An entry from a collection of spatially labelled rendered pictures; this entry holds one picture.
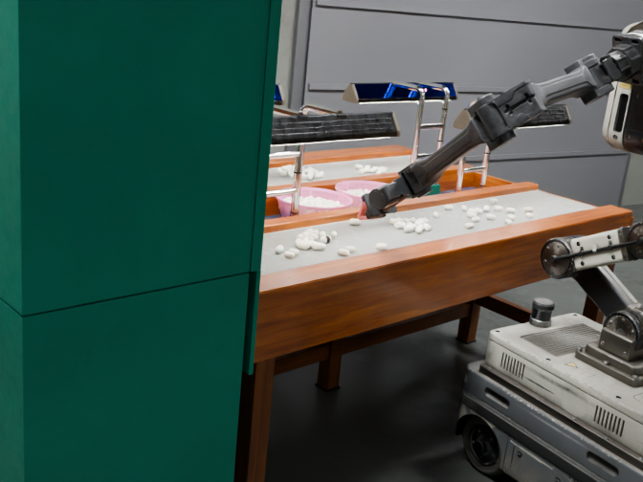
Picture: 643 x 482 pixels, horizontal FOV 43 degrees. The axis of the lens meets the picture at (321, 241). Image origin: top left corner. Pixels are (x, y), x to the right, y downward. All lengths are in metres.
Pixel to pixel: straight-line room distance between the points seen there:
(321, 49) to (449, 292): 2.42
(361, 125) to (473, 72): 2.96
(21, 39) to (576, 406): 1.76
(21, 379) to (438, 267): 1.24
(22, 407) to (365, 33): 3.51
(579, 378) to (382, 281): 0.64
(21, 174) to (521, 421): 1.67
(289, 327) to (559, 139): 4.29
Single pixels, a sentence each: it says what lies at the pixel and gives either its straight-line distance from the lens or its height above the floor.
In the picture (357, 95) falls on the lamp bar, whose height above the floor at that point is 1.07.
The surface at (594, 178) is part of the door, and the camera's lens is 6.54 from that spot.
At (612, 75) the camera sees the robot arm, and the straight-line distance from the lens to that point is 2.14.
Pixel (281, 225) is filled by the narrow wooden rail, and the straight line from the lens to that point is 2.50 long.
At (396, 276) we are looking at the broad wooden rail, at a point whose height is 0.72.
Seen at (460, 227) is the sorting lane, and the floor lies 0.74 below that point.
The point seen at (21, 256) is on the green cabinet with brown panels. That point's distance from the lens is 1.57.
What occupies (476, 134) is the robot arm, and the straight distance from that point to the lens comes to 1.87.
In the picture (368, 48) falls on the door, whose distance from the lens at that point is 4.82.
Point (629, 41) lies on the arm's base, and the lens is 2.21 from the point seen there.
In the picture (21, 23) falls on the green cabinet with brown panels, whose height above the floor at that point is 1.36.
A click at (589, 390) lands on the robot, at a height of 0.46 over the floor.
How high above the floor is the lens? 1.48
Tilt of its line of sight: 17 degrees down
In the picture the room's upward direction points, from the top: 6 degrees clockwise
